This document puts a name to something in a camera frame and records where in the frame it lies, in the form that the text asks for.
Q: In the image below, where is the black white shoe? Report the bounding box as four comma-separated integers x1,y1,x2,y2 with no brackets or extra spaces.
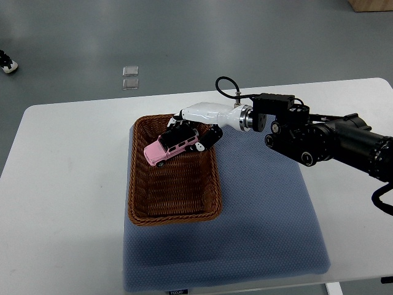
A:
0,50,18,74

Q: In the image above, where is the lower floor plate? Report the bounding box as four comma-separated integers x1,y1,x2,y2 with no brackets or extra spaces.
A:
122,78,139,90

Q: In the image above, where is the blue grey mat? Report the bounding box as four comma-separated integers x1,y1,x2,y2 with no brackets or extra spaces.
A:
123,127,330,292

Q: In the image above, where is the upper floor plate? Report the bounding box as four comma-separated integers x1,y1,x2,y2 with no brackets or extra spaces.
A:
122,66,139,77

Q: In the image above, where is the brown wicker basket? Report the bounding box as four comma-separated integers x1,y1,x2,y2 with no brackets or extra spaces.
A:
127,114,222,226

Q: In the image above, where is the pink toy car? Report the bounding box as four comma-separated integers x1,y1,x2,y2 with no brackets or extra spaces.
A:
144,124,199,167

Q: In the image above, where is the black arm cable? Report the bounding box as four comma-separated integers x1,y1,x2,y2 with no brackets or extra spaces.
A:
215,76,257,107

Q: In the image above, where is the wooden furniture corner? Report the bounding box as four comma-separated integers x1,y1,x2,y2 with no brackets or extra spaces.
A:
348,0,393,12

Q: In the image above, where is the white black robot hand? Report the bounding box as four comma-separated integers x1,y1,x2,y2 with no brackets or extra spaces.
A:
167,102,252,152

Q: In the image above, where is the floor plate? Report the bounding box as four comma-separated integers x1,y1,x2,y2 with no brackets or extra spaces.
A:
122,66,139,77
122,78,139,90

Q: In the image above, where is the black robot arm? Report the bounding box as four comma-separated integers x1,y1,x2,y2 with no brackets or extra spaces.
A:
249,93,392,214

